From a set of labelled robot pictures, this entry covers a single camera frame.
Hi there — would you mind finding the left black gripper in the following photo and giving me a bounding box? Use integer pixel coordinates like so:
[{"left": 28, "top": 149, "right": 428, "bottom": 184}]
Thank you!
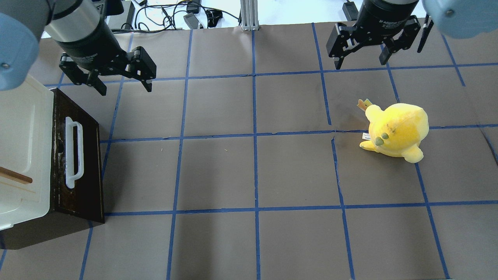
[{"left": 58, "top": 19, "right": 157, "bottom": 96}]

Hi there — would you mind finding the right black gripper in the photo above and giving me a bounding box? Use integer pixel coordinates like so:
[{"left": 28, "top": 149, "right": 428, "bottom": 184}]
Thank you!
[{"left": 326, "top": 0, "right": 421, "bottom": 70}]

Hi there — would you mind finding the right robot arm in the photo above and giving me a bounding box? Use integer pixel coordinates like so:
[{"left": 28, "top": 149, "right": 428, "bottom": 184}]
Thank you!
[{"left": 326, "top": 0, "right": 498, "bottom": 69}]

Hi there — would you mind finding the white cabinet box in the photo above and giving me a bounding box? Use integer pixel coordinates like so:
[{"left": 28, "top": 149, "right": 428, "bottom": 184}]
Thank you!
[{"left": 0, "top": 75, "right": 54, "bottom": 230}]

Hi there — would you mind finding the yellow plush toy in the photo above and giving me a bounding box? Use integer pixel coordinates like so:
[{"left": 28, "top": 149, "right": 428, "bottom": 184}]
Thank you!
[{"left": 357, "top": 99, "right": 430, "bottom": 163}]

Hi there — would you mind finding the white drawer handle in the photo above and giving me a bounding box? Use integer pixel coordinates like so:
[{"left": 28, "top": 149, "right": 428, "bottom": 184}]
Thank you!
[{"left": 65, "top": 116, "right": 85, "bottom": 189}]

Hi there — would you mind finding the aluminium frame post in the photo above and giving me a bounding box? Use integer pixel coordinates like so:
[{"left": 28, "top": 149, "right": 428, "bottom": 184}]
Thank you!
[{"left": 240, "top": 0, "right": 260, "bottom": 31}]

